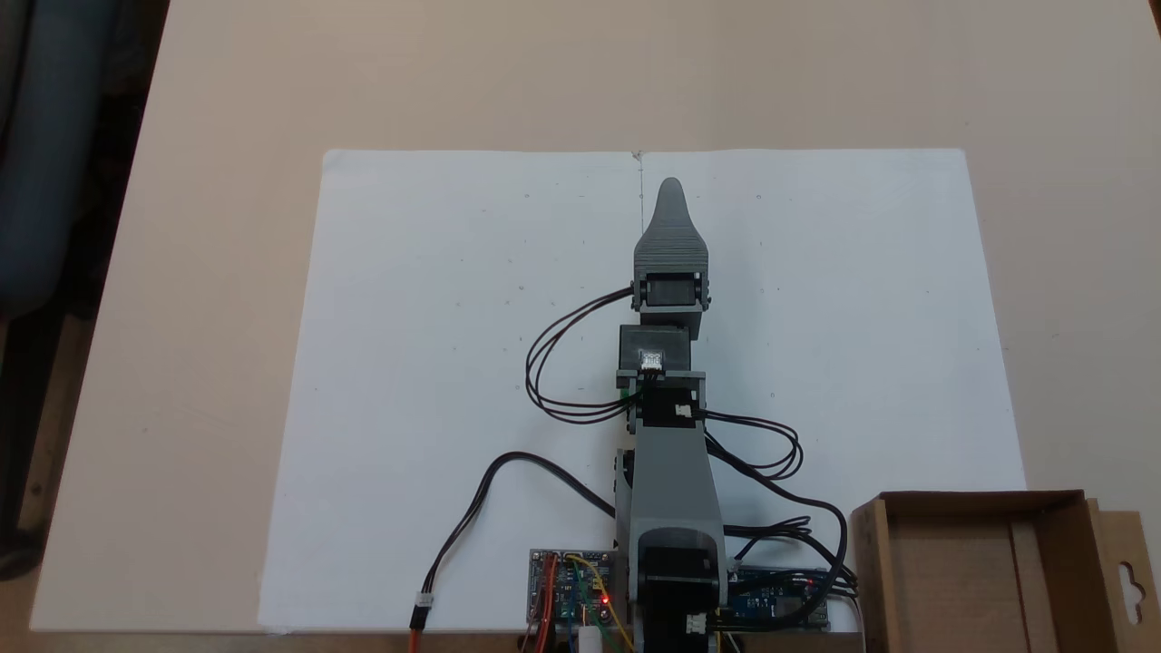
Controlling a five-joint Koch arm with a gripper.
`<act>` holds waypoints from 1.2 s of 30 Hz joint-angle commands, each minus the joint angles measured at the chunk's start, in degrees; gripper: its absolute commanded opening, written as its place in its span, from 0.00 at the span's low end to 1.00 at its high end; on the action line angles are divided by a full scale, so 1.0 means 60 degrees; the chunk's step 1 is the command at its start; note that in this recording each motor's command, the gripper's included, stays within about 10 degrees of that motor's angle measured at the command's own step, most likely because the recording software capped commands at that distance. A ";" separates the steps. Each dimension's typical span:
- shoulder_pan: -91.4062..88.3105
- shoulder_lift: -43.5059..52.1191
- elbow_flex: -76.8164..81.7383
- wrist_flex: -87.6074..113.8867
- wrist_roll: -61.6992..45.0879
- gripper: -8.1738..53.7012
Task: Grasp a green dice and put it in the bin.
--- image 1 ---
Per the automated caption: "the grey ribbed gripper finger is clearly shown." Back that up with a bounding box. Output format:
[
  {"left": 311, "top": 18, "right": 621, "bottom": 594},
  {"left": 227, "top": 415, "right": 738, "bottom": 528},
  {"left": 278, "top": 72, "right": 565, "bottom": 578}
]
[{"left": 634, "top": 177, "right": 709, "bottom": 273}]

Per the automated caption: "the white paper sheet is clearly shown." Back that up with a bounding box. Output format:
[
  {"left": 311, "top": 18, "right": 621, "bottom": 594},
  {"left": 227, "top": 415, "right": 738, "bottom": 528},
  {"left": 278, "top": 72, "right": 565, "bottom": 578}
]
[
  {"left": 258, "top": 150, "right": 645, "bottom": 634},
  {"left": 635, "top": 148, "right": 1029, "bottom": 634}
]

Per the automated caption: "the blue circuit board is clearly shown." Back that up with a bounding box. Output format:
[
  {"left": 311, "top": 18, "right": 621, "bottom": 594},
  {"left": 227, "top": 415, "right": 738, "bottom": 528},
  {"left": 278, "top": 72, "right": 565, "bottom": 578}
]
[{"left": 728, "top": 568, "right": 832, "bottom": 632}]

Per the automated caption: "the brown cardboard box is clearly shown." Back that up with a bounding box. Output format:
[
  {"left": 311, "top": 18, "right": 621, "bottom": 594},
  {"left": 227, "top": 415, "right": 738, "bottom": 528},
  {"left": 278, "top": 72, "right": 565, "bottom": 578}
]
[{"left": 851, "top": 490, "right": 1161, "bottom": 653}]

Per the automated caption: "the dark blue-grey chair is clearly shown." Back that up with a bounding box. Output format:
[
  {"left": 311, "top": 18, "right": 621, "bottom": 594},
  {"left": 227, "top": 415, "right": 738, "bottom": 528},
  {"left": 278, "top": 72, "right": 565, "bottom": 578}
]
[{"left": 0, "top": 0, "right": 119, "bottom": 318}]

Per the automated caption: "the black gripper wire loop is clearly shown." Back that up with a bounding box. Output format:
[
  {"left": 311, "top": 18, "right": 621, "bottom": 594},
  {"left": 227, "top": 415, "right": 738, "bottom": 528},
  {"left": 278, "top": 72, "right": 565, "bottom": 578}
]
[{"left": 525, "top": 287, "right": 638, "bottom": 425}]

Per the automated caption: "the black arm wire bundle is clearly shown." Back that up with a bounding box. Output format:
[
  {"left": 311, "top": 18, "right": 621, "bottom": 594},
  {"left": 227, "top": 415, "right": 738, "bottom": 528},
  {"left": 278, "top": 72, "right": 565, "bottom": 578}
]
[{"left": 700, "top": 410, "right": 859, "bottom": 599}]

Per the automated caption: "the black power cable white connector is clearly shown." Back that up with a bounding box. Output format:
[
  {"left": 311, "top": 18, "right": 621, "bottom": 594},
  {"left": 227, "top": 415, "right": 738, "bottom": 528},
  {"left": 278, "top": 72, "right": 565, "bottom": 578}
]
[{"left": 408, "top": 451, "right": 620, "bottom": 653}]

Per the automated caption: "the circuit board with orange wires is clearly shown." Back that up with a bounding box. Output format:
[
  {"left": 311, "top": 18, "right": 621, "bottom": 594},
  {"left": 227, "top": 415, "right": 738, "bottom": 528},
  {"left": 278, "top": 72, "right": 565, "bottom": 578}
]
[{"left": 528, "top": 548, "right": 618, "bottom": 629}]

